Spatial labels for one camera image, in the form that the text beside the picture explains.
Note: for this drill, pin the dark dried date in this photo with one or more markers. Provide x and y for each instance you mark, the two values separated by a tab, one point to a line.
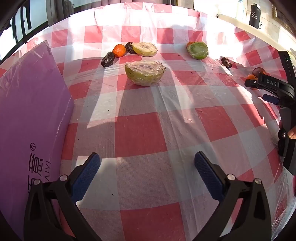
130	48
107	59
226	62

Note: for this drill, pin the dark window frame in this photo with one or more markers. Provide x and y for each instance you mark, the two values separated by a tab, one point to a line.
34	14

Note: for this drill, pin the purple cardboard box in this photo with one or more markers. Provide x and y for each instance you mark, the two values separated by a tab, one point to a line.
32	129

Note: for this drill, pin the black bottle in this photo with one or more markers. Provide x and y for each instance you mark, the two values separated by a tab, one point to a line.
254	14

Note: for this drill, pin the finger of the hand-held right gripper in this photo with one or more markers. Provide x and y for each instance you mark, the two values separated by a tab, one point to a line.
268	83
271	99

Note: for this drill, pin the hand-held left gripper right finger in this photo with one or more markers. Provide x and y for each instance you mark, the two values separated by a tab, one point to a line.
208	178

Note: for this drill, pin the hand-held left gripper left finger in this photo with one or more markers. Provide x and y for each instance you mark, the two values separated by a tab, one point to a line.
86	176

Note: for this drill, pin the tangerine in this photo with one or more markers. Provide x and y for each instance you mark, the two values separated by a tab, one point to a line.
119	50

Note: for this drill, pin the person's right hand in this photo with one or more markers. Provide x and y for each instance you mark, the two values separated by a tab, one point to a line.
292	133

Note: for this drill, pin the dark red apple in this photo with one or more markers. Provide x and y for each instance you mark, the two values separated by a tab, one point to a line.
257	71

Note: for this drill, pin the red checked tablecloth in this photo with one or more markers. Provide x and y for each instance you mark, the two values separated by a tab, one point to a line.
150	129

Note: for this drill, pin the yellow apple half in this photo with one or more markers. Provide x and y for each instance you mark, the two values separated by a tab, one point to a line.
145	49
145	73

